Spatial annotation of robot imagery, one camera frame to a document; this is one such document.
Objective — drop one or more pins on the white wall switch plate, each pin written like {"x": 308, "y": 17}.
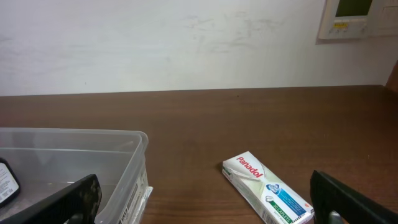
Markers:
{"x": 384, "y": 18}

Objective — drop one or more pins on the white Panadol box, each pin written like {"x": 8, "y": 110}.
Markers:
{"x": 273, "y": 200}

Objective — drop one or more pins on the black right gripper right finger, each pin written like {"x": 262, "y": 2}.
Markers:
{"x": 335, "y": 202}

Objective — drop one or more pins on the clear plastic container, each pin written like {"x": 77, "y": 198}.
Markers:
{"x": 48, "y": 160}

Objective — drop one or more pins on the dark bottle white cap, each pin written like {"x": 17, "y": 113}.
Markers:
{"x": 10, "y": 186}

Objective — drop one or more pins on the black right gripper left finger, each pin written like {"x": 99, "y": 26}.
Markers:
{"x": 78, "y": 203}

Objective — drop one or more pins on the white wall control panel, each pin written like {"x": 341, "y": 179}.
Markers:
{"x": 346, "y": 19}

